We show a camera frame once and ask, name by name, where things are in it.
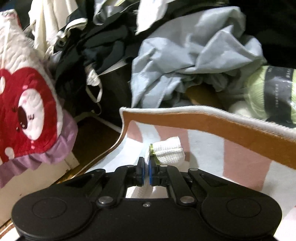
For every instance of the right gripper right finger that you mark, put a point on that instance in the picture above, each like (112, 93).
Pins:
(172, 179)

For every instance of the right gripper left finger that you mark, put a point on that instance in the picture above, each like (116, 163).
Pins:
(115, 184)

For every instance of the white waffle garment green trim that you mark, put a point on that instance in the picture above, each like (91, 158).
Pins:
(168, 152)

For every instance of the dark clothes pile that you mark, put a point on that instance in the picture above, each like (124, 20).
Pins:
(94, 69)

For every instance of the quilted bear bedspread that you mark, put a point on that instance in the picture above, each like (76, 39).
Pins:
(35, 129)

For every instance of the striped pastel floor rug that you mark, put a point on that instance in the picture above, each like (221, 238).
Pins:
(251, 152)

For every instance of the green yarn skein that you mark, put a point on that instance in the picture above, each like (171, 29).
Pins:
(269, 95)

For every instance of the light blue crumpled garment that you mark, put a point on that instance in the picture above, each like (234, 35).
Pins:
(204, 47)

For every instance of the cream garment in pile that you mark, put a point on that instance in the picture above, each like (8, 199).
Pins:
(50, 22)

